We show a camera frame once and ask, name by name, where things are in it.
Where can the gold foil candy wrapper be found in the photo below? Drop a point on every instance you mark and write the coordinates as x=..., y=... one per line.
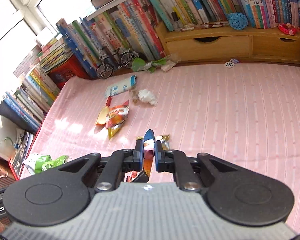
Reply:
x=165, y=141

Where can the green plastic wrapper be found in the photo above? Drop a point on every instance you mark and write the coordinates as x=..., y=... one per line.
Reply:
x=45, y=162

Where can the brown patterned small wrapper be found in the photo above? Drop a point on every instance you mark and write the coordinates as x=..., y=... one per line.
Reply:
x=134, y=95

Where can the red plastic basket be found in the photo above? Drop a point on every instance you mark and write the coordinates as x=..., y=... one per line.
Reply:
x=65, y=71

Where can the black model bicycle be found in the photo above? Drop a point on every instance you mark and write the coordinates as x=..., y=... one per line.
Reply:
x=121, y=58

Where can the books on wooden organizer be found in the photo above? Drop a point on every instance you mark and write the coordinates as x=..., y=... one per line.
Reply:
x=261, y=14

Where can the wooden desk drawer organizer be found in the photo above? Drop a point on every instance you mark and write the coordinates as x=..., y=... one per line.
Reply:
x=223, y=43

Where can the blue orange snack wrapper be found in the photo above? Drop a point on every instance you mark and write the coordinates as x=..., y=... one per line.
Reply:
x=148, y=156

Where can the red fabric toy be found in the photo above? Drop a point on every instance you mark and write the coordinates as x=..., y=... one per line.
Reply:
x=287, y=29

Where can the pink striped table cloth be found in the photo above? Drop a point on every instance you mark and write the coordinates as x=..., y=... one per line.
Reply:
x=248, y=115

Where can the crumpled white tissue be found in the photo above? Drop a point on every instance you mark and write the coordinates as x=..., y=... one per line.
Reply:
x=146, y=96

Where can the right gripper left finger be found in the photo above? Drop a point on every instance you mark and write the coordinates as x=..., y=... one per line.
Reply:
x=133, y=158

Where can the green leaf wrapper by books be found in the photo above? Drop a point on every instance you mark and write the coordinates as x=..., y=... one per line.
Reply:
x=165, y=64

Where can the yellow triangular snack wrapper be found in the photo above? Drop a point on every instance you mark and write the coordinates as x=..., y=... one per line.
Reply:
x=112, y=131

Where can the brown ribbed suitcase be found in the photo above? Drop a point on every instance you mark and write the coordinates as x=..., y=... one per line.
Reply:
x=6, y=176

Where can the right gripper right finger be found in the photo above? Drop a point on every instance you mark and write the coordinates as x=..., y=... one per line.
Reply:
x=163, y=158

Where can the back row of books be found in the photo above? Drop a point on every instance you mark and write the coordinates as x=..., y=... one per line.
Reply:
x=128, y=24

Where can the macaron snack wrapper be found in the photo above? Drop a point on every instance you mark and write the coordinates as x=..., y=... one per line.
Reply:
x=117, y=114

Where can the white sanitary wipes pack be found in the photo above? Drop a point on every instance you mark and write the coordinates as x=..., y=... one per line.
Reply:
x=120, y=87

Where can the left row of books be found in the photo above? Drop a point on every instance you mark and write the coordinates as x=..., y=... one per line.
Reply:
x=28, y=105

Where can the row of books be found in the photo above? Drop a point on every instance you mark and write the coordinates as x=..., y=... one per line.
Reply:
x=28, y=105
x=128, y=24

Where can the blue yarn ball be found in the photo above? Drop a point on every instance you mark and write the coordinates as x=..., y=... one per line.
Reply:
x=237, y=21

